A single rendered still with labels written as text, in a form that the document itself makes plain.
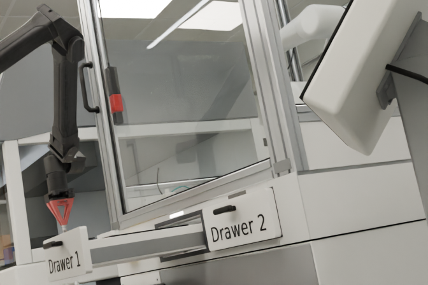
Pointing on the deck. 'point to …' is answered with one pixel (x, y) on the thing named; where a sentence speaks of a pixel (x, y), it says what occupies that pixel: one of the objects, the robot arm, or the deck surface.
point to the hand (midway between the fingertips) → (63, 222)
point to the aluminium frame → (266, 104)
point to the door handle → (85, 88)
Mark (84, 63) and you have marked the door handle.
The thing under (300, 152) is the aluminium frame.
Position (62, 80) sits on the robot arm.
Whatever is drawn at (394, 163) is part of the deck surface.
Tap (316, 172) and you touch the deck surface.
